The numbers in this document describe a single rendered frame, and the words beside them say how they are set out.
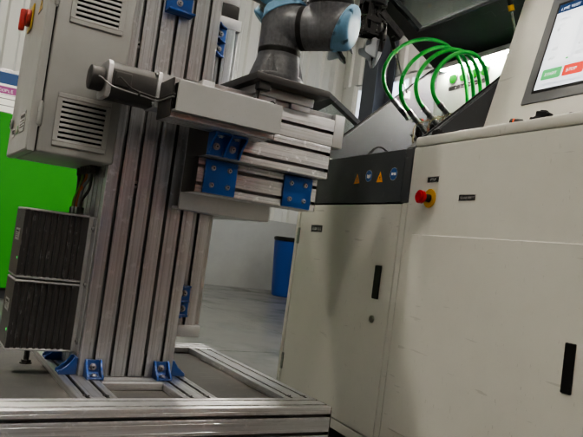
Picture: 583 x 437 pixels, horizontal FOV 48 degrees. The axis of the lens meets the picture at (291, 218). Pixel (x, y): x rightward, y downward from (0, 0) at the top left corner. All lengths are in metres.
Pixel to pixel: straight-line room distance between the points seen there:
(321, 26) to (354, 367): 1.01
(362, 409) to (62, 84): 1.22
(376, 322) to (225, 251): 7.21
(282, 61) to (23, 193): 3.52
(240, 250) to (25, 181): 4.70
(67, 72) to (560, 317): 1.24
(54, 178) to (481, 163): 3.87
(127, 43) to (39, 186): 3.40
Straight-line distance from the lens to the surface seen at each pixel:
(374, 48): 2.14
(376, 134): 2.64
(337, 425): 2.14
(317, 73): 10.03
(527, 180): 1.56
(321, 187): 2.36
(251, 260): 9.28
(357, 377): 2.04
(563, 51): 2.00
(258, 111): 1.55
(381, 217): 2.00
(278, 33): 1.77
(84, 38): 1.71
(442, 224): 1.76
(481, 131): 1.71
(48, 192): 5.09
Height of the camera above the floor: 0.61
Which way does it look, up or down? 3 degrees up
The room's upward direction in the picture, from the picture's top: 8 degrees clockwise
